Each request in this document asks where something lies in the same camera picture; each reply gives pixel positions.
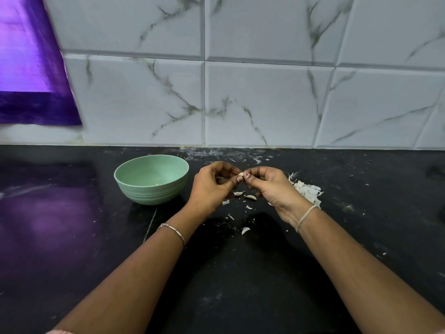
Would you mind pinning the person's right hand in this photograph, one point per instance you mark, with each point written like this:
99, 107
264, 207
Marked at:
277, 190

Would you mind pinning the person's left hand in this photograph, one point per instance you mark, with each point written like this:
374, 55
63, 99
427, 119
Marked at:
210, 190

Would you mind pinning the white garlic bulb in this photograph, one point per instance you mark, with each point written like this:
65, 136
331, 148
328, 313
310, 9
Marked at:
240, 176

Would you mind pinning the mint green bowl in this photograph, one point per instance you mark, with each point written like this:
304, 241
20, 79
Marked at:
151, 178

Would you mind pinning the person's right forearm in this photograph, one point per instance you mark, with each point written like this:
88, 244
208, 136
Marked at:
375, 281

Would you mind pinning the person's left forearm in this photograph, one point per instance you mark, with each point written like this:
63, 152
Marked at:
122, 285

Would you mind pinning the pile of white garlic peels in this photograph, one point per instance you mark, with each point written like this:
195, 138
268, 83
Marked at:
307, 190

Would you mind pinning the small fallen garlic piece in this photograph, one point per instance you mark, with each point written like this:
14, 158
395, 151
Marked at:
245, 230

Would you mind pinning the purple cloth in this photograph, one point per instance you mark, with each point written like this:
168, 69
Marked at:
31, 62

